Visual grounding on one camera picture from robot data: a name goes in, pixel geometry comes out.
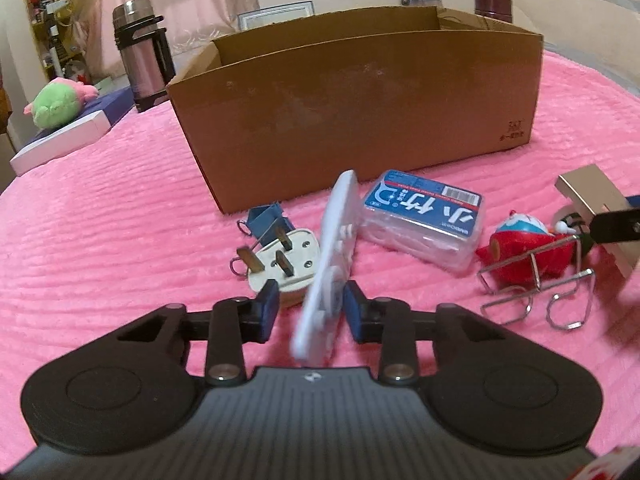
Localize white and blue flat box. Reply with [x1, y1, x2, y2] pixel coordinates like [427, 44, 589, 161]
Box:
[10, 85, 137, 177]

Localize red cat figurine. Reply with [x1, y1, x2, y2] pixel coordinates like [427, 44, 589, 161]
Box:
[475, 208, 583, 281]

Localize clear plastic box blue label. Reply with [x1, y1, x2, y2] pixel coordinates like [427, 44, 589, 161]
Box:
[359, 170, 487, 273]

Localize blue binder clip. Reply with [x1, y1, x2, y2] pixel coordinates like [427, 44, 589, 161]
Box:
[236, 203, 296, 251]

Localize metal wire rack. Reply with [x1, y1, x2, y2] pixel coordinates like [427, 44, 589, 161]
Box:
[477, 237, 596, 330]

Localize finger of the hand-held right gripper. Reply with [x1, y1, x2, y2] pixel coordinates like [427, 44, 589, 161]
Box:
[590, 206, 640, 246]

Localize white three-prong plug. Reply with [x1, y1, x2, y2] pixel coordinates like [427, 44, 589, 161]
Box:
[236, 227, 321, 308]

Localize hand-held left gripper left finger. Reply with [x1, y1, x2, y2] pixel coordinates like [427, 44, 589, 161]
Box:
[116, 280, 279, 386]

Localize cardboard box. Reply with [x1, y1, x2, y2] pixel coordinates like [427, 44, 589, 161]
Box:
[166, 6, 545, 215]

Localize pink curtain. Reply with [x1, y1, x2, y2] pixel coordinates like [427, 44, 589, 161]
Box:
[75, 0, 261, 78]

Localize steel thermos flask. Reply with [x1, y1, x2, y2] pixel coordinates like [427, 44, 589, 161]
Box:
[112, 0, 176, 113]

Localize bookshelf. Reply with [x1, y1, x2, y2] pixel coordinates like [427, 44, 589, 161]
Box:
[20, 0, 93, 86]

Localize dark red container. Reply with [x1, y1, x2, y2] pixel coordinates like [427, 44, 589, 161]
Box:
[474, 0, 515, 25]

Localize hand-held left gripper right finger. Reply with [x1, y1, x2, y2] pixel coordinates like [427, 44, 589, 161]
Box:
[343, 280, 502, 385]

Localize green and pink plush toy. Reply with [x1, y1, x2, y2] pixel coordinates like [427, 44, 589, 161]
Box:
[24, 77, 100, 128]

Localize white TP-Link plate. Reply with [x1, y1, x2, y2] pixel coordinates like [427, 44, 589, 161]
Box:
[555, 164, 640, 281]

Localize picture frame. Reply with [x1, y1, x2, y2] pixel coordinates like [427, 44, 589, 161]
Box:
[237, 1, 316, 31]

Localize white plastic device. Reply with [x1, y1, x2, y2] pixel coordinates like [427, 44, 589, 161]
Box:
[292, 170, 362, 365]

